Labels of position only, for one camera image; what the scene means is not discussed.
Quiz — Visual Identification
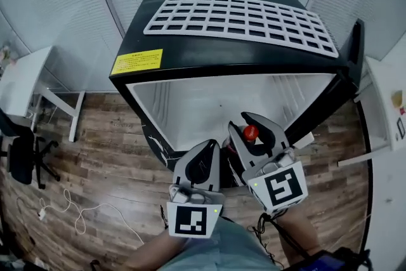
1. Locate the white desk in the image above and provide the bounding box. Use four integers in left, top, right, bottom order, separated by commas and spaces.
0, 46, 86, 143

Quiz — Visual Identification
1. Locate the white grid shelf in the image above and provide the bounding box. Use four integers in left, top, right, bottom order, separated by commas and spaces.
142, 0, 340, 59

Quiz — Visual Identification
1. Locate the white charger with cable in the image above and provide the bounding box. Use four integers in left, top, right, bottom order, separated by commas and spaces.
37, 188, 145, 246

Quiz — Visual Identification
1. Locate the pink flower bunch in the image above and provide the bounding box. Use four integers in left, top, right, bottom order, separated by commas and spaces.
0, 44, 18, 69

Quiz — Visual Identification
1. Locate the right gripper black cable bundle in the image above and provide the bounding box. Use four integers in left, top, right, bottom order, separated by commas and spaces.
250, 211, 318, 268

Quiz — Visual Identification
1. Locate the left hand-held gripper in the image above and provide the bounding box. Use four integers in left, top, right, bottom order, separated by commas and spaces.
166, 139, 226, 239

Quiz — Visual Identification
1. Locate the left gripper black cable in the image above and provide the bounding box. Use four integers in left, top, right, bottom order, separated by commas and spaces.
158, 204, 169, 230

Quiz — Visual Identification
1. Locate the black office chair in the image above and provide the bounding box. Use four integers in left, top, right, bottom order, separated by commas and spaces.
0, 109, 62, 190

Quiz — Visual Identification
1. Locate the black mini fridge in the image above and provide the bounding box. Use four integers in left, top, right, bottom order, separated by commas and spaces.
109, 0, 366, 154

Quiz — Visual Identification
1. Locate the person's left forearm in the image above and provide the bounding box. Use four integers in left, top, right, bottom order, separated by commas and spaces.
131, 227, 192, 271

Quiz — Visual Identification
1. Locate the person's right forearm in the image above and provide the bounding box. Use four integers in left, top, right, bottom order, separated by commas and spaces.
271, 208, 322, 265

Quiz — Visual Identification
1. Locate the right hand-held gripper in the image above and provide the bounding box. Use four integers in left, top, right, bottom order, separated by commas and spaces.
227, 110, 309, 216

